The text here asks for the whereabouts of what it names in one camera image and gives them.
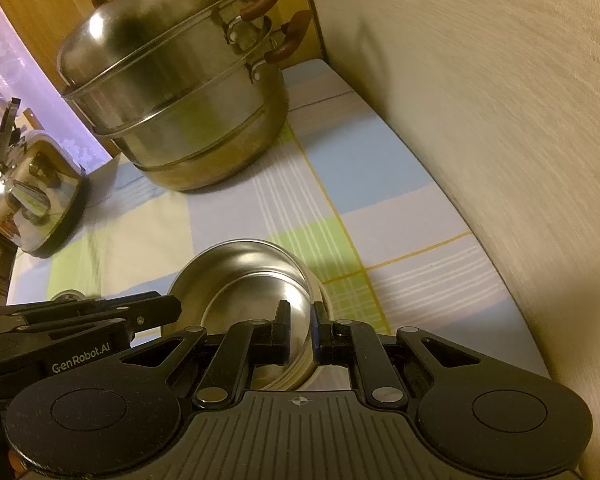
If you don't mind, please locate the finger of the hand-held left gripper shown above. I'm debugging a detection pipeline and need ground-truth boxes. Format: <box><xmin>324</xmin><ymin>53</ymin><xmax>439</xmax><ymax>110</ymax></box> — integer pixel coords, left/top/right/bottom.
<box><xmin>0</xmin><ymin>294</ymin><xmax>182</xmax><ymax>336</ymax></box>

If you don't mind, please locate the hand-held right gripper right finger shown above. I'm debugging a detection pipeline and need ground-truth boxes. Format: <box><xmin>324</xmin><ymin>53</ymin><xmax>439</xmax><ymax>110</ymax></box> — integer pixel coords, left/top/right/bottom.
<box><xmin>314</xmin><ymin>301</ymin><xmax>481</xmax><ymax>406</ymax></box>

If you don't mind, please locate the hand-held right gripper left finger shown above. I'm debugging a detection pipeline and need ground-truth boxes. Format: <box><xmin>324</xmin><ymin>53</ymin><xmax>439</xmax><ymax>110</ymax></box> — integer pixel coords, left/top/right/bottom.
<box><xmin>115</xmin><ymin>301</ymin><xmax>292</xmax><ymax>407</ymax></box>

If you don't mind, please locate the steel bowl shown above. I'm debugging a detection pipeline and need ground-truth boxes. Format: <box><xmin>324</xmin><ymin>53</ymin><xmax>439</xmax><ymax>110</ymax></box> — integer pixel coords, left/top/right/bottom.
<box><xmin>165</xmin><ymin>239</ymin><xmax>313</xmax><ymax>391</ymax></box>

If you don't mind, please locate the steel kettle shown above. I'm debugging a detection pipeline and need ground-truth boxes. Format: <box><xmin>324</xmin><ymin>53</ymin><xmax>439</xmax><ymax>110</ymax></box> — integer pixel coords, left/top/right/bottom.
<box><xmin>0</xmin><ymin>97</ymin><xmax>88</xmax><ymax>261</ymax></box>

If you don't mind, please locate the checked pastel tablecloth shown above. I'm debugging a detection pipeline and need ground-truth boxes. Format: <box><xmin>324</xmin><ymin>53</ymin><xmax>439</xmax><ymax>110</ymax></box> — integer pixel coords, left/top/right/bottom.
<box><xmin>5</xmin><ymin>57</ymin><xmax>556</xmax><ymax>386</ymax></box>

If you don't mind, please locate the steel steamer pot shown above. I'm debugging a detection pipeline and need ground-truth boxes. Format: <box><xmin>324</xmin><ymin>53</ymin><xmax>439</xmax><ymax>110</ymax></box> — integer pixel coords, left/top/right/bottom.
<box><xmin>57</xmin><ymin>0</ymin><xmax>313</xmax><ymax>193</ymax></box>

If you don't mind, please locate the lace curtain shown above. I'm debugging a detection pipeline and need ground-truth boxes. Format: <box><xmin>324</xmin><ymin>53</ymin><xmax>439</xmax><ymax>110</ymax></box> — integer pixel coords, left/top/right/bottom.
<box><xmin>0</xmin><ymin>0</ymin><xmax>116</xmax><ymax>171</ymax></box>

